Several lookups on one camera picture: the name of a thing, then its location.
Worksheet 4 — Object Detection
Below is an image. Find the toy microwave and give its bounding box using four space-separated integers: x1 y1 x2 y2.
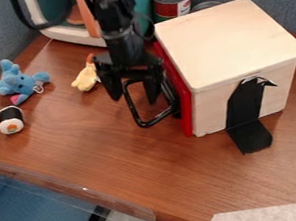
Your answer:
9 0 163 59

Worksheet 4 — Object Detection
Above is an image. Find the cabinet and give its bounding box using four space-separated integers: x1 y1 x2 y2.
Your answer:
149 0 296 142

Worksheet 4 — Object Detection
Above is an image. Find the silver can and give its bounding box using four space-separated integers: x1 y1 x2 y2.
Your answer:
188 0 224 14

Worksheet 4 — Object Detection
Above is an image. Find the toy sushi roll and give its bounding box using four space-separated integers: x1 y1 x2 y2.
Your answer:
0 104 28 136

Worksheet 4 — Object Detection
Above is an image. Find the red can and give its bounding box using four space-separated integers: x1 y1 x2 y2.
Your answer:
150 0 196 24

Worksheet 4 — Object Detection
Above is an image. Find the blue plush toy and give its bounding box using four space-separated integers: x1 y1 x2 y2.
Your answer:
0 53 54 108

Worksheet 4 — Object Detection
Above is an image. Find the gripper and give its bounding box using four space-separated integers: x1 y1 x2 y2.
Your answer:
91 44 170 111

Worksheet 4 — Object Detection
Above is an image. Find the yellow plush chick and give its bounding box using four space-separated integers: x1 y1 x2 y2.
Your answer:
66 52 103 94

